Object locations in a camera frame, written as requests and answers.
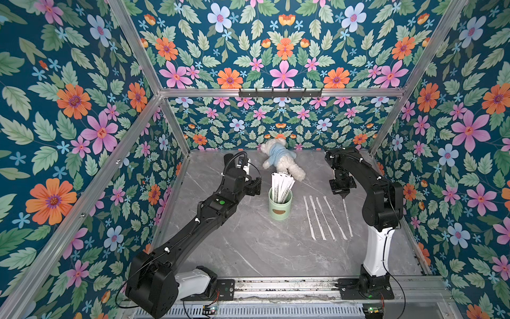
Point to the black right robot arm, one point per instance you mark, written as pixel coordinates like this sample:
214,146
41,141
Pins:
382,211

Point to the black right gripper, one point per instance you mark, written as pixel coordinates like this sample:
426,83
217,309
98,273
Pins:
342,189

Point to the black wall hook rail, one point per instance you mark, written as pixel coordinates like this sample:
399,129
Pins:
280,93

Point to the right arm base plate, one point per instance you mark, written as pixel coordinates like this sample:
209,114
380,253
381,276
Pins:
365,289

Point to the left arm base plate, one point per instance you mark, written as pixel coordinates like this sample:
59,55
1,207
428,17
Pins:
222,290

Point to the white teddy bear blue shirt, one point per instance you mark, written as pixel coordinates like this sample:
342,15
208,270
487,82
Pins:
281,158

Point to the bundle of wrapped straws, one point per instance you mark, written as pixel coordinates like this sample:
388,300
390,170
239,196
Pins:
281,187

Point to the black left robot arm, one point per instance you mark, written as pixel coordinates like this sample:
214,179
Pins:
154,282

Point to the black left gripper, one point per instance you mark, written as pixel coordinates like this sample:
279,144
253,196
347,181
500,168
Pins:
251,190

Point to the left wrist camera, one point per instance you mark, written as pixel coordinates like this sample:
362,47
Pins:
243,162

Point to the green metal straw cup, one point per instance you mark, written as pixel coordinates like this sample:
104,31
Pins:
279,211

